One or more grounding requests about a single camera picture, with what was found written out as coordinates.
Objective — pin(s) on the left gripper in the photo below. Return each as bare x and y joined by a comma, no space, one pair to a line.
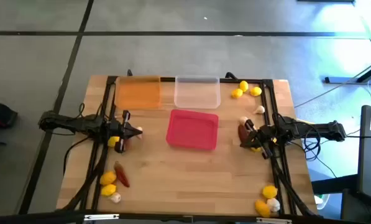
115,130

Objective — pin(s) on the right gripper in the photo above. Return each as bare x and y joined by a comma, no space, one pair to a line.
264,137

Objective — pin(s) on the yellow lemon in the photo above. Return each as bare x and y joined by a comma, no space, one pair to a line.
107,178
236,93
255,150
243,86
112,142
255,91
262,208
108,189
269,191

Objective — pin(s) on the white garlic bulb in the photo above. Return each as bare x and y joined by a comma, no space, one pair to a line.
115,197
259,109
140,132
273,204

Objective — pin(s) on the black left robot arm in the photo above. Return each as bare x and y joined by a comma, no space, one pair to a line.
79,124

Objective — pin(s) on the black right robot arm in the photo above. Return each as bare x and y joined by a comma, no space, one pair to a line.
315,129

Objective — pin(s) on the orange translucent plastic bin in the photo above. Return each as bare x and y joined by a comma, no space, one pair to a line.
138,93

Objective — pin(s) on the pink plastic bin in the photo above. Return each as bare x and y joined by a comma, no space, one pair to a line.
192,129

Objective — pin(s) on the clear plastic bin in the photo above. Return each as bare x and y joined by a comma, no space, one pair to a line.
197,93

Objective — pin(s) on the black crossbeam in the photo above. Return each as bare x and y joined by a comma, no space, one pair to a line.
160,218

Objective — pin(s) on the black floor stand base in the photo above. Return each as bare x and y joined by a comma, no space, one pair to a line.
340,80

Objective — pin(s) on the black bag with red trim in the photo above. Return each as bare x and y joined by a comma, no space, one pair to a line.
0,113

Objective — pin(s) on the silver metal bracket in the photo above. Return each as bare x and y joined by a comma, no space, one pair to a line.
273,221
101,217

